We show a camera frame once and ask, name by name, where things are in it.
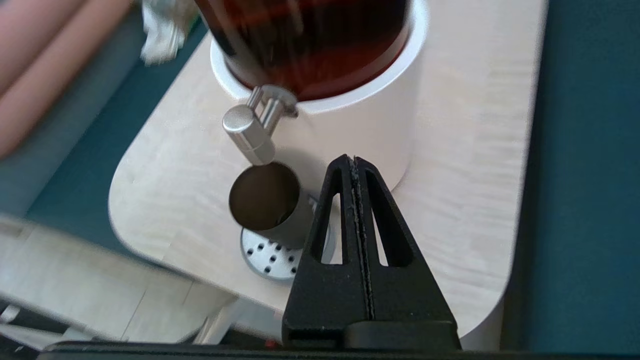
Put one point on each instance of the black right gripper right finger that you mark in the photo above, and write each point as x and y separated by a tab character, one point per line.
410	295

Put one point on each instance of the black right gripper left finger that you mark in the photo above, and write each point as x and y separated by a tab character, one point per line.
325	295

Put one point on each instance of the black tapered cup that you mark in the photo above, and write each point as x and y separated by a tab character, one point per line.
280	220

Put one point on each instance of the silver dispenser tap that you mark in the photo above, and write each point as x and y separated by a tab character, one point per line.
250	132

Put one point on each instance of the large blue-grey drip tray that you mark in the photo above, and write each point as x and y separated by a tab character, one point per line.
270	262

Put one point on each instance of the large tea drink dispenser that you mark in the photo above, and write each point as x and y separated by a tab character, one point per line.
360	130

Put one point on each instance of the dark teal seat cushion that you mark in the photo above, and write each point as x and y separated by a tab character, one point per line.
100	175
590	175

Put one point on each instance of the grey-blue ribbed bench backrest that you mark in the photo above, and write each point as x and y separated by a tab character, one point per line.
65	150

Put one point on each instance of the white crumpled tissue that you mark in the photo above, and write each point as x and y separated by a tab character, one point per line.
160	30

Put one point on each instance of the salmon pink bolster cushion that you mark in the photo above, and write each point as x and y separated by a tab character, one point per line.
60	75
25	30

